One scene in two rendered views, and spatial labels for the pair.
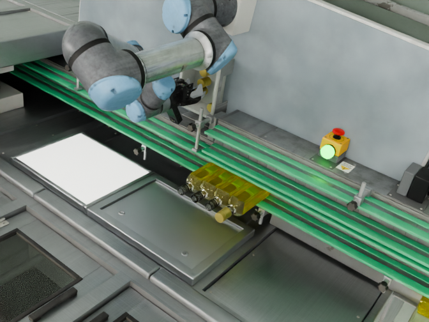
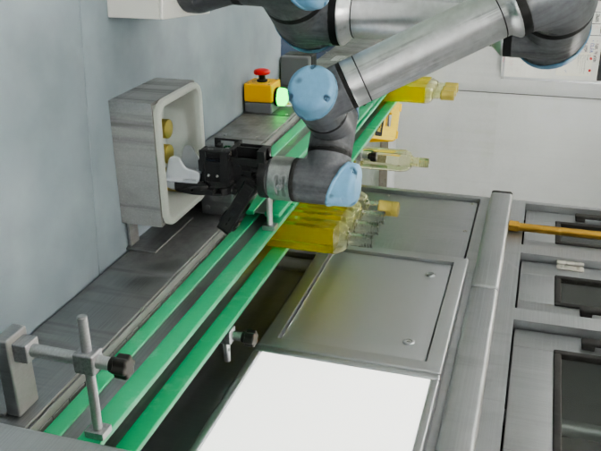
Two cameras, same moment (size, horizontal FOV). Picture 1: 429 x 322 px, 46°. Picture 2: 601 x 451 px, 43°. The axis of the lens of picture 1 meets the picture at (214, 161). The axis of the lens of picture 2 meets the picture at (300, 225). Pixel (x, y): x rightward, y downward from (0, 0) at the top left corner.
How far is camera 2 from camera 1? 2.36 m
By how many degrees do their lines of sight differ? 90
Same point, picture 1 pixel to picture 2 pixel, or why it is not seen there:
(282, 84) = (202, 66)
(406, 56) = not seen: outside the picture
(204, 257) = (420, 261)
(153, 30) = (24, 150)
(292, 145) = (264, 124)
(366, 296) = not seen: hidden behind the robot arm
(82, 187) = (389, 404)
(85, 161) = (294, 439)
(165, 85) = not seen: hidden behind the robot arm
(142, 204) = (362, 332)
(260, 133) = (251, 140)
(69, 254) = (531, 378)
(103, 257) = (505, 339)
